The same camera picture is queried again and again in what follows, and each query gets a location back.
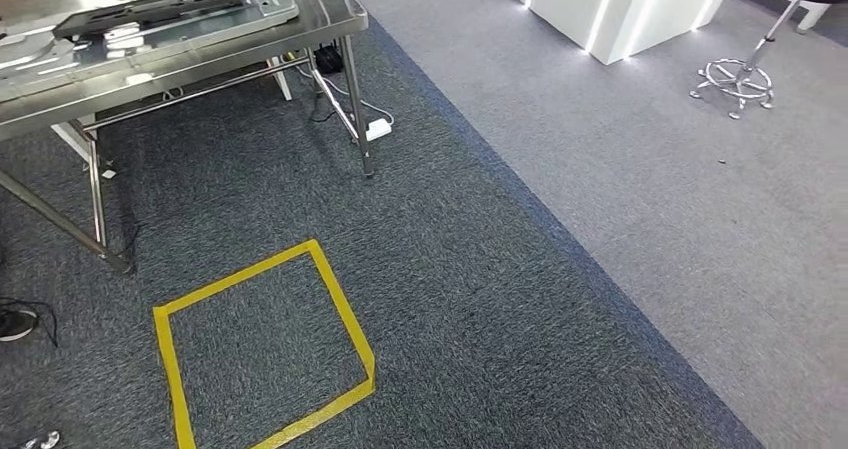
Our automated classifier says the black floor cable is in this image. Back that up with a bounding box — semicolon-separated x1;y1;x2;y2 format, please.
0;296;61;349

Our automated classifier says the stamped silver metal panel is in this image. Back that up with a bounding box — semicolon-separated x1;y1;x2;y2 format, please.
0;0;301;93

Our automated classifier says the person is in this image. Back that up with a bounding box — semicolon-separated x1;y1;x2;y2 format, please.
0;306;40;343

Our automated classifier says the black seat chrome stool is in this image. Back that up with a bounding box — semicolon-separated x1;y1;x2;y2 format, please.
688;0;848;121

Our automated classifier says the stainless steel workbench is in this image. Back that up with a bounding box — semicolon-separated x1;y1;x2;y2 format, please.
0;0;376;276

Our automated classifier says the white lit display counter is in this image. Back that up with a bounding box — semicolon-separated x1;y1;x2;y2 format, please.
513;0;747;66

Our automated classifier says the black plastic plate bracket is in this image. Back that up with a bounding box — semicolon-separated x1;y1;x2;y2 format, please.
52;0;248;41

